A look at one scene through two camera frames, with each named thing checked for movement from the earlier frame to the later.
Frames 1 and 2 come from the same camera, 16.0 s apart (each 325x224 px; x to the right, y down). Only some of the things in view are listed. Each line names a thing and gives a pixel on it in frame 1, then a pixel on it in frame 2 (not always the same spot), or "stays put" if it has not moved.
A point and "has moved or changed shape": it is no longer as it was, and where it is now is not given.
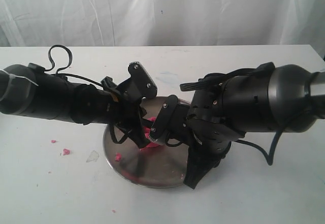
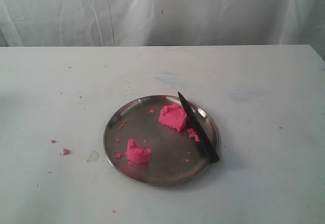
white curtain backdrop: x=154 y=13 stays put
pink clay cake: x=147 y=130 has moved or changed shape
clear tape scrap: x=93 y=156 stays put
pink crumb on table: x=66 y=152 stays put
